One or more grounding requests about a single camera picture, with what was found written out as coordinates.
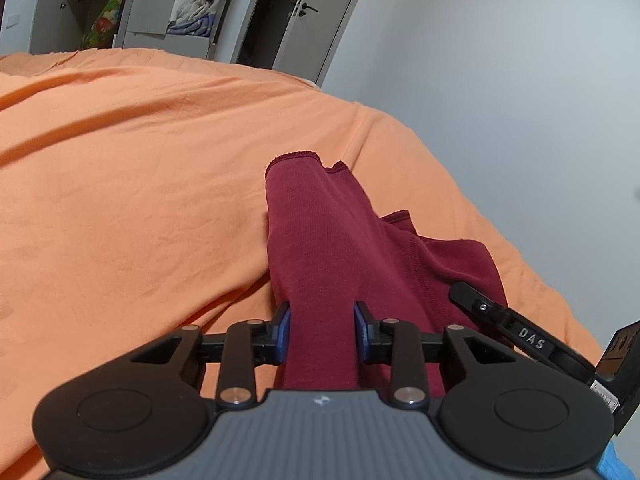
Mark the grey room door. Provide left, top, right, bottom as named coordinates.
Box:
left=272, top=0, right=350, bottom=82

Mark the folded clothes pile in wardrobe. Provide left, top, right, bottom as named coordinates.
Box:
left=167, top=0, right=216, bottom=37

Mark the colourful bag in wardrobe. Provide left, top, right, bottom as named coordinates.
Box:
left=80, top=0, right=122, bottom=50

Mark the dark red t-shirt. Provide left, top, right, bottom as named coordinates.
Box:
left=266, top=152, right=506, bottom=390

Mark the orange bed sheet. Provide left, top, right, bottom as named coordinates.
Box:
left=1, top=49, right=601, bottom=479

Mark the grey wardrobe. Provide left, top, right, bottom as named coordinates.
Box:
left=28, top=0, right=258, bottom=63

